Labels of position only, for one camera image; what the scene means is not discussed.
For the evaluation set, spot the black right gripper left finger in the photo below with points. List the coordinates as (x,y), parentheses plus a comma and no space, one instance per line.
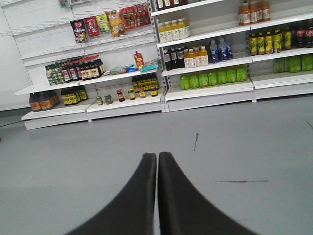
(131,211)

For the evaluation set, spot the white store shelving unit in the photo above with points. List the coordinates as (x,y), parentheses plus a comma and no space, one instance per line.
(42,35)

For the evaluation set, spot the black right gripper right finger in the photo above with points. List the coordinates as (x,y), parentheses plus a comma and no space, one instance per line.
(183,210)

